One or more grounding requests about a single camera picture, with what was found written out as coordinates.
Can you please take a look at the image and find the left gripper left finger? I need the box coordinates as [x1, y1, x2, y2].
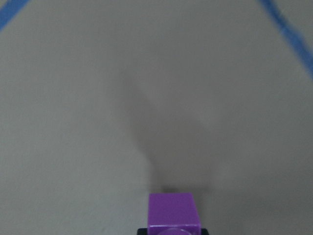
[136, 228, 148, 235]

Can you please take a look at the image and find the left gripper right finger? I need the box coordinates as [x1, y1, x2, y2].
[201, 228, 209, 235]

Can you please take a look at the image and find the purple toy block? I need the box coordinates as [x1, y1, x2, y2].
[147, 193, 201, 235]

